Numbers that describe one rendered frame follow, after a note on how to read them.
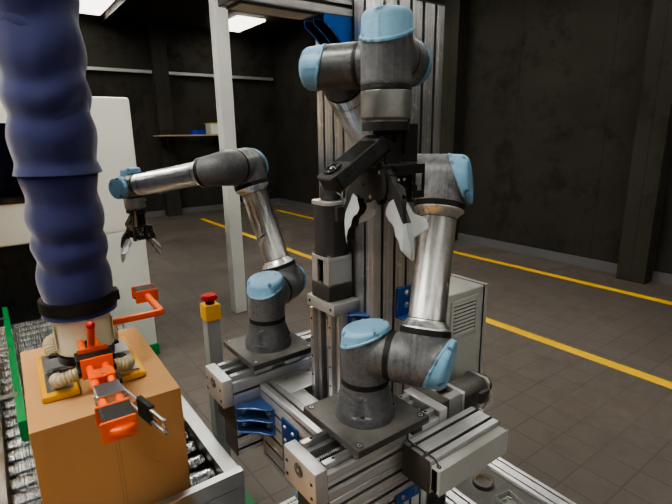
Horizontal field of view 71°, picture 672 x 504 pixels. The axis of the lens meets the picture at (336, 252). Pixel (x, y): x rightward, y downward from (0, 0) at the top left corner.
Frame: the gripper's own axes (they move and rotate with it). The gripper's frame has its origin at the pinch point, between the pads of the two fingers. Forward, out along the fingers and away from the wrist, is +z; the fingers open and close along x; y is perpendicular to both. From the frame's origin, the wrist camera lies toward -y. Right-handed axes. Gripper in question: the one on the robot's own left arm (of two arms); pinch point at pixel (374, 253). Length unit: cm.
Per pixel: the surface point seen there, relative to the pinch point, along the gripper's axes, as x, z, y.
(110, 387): 65, 42, -30
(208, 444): 97, 92, 4
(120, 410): 51, 42, -31
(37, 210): 106, 2, -37
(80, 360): 84, 41, -34
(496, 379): 122, 152, 222
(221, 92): 356, -56, 132
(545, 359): 118, 151, 277
